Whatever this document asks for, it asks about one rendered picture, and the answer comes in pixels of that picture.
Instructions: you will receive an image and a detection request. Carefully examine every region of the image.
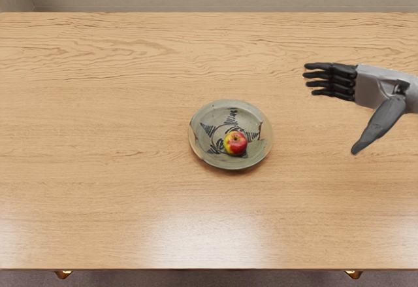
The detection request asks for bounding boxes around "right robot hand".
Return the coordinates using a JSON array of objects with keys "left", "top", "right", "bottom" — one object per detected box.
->
[{"left": 302, "top": 61, "right": 418, "bottom": 156}]

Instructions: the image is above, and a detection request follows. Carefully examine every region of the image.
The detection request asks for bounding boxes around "grey patterned ceramic plate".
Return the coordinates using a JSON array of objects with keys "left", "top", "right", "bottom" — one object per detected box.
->
[{"left": 187, "top": 99, "right": 275, "bottom": 171}]

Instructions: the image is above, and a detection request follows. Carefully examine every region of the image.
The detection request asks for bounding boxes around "red and yellow apple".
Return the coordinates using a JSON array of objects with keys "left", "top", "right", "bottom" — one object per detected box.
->
[{"left": 223, "top": 131, "right": 248, "bottom": 156}]

